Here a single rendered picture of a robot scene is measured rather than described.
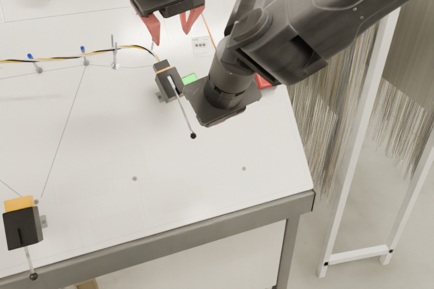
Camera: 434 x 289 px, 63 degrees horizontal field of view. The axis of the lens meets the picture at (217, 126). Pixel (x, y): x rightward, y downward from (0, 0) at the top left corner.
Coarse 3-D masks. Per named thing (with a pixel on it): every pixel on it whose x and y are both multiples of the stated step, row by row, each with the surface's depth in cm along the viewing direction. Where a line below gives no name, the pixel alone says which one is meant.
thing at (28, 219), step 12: (12, 216) 59; (24, 216) 59; (36, 216) 62; (12, 228) 59; (24, 228) 59; (36, 228) 60; (12, 240) 58; (24, 240) 59; (36, 240) 59; (36, 276) 61
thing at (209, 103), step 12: (192, 84) 51; (204, 84) 52; (252, 84) 53; (192, 96) 51; (204, 96) 51; (216, 96) 48; (228, 96) 47; (240, 96) 48; (252, 96) 52; (192, 108) 51; (204, 108) 50; (216, 108) 51; (228, 108) 51; (240, 108) 52; (204, 120) 50
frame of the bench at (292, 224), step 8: (296, 216) 93; (288, 224) 94; (296, 224) 96; (288, 232) 96; (296, 232) 98; (288, 240) 98; (288, 248) 100; (280, 256) 102; (288, 256) 103; (280, 264) 104; (288, 264) 105; (280, 272) 106; (288, 272) 107; (280, 280) 108; (272, 288) 114; (280, 288) 111
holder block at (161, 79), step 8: (160, 72) 71; (168, 72) 71; (176, 72) 72; (160, 80) 71; (168, 80) 71; (176, 80) 72; (160, 88) 73; (168, 88) 71; (176, 88) 72; (168, 96) 71
